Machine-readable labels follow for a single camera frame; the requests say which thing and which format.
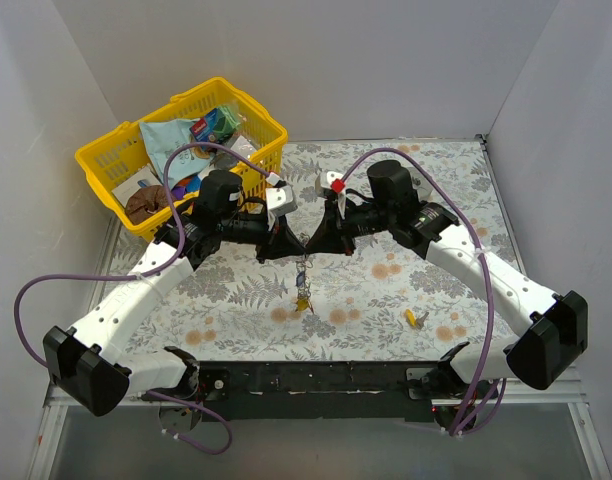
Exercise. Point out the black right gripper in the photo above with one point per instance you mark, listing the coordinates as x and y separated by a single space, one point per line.
342 232

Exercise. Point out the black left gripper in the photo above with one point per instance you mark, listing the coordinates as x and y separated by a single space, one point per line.
268 240

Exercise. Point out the blue green sponge pack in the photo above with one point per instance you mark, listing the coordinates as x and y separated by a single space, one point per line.
217 126

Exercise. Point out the aluminium frame rail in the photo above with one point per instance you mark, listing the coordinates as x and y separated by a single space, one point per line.
224 381

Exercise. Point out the yellow headed key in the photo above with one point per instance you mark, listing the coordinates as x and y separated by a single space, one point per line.
415 321

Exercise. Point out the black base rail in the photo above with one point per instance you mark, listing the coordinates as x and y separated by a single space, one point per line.
333 407

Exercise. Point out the white card box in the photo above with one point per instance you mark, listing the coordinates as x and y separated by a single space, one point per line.
141 179

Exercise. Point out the light blue chips bag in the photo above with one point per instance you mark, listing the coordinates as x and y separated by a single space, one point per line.
161 139

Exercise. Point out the grey tape roll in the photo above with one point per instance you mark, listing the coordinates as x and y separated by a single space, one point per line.
422 187

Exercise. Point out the brown round pastry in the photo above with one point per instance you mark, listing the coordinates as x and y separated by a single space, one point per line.
145 203

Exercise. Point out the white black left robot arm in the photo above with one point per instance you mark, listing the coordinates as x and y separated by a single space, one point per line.
89 362

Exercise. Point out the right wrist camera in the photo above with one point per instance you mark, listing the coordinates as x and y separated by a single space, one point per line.
329 184

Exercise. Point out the floral table mat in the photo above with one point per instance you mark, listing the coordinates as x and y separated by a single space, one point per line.
237 309

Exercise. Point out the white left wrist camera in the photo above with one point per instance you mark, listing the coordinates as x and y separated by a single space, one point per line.
280 201

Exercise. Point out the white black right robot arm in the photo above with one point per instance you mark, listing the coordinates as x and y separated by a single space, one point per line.
550 331

